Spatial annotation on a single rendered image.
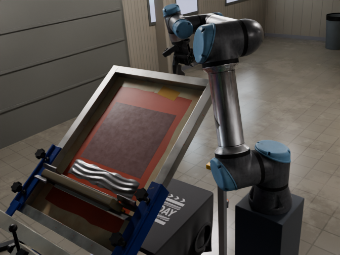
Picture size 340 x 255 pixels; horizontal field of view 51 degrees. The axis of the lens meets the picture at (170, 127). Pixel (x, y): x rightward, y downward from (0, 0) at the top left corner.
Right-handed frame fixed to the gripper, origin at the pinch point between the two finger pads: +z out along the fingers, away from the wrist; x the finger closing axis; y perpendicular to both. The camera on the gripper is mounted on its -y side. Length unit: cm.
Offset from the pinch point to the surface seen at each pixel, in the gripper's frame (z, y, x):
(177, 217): 41, 18, -51
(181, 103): -5.4, 16.2, -25.9
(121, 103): -3.9, -13.6, -32.0
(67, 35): 81, -308, 152
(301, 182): 188, 19, 104
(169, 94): -6.4, 8.0, -22.5
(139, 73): -11.3, -10.8, -17.8
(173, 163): -2, 29, -53
